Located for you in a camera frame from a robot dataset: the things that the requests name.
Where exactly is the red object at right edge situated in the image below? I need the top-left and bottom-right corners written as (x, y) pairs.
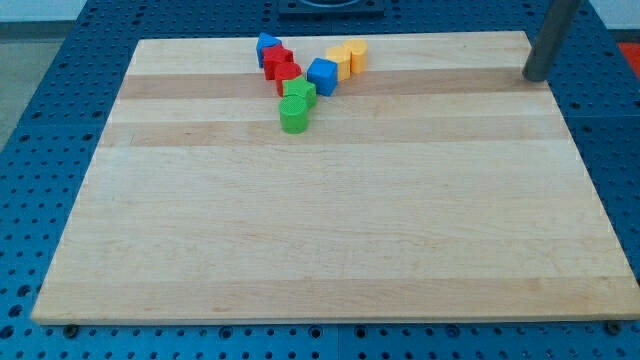
top-left (618, 42), bottom-right (640, 77)

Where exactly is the light wooden board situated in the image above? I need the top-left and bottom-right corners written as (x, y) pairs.
top-left (31, 31), bottom-right (639, 326)

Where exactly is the blue cube block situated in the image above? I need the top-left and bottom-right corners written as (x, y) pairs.
top-left (307, 58), bottom-right (338, 96)

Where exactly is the green star block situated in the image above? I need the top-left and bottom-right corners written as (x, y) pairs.
top-left (282, 75), bottom-right (317, 108)

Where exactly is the red star block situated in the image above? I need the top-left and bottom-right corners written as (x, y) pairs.
top-left (262, 44), bottom-right (294, 80)

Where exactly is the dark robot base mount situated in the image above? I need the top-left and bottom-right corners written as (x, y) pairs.
top-left (277, 0), bottom-right (385, 17)

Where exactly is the yellow pentagon block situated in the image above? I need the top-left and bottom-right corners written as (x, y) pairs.
top-left (325, 45), bottom-right (351, 81)

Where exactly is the green cylinder block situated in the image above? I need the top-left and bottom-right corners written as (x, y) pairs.
top-left (278, 95), bottom-right (309, 134)

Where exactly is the red cylinder block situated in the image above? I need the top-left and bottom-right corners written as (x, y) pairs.
top-left (274, 62), bottom-right (302, 97)

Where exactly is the blue triangle block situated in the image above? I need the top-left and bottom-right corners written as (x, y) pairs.
top-left (256, 32), bottom-right (282, 68)

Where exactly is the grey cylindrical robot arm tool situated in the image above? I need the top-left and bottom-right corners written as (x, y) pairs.
top-left (522, 0), bottom-right (582, 82)

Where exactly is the yellow heart block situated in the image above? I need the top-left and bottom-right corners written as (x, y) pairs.
top-left (343, 39), bottom-right (368, 74)

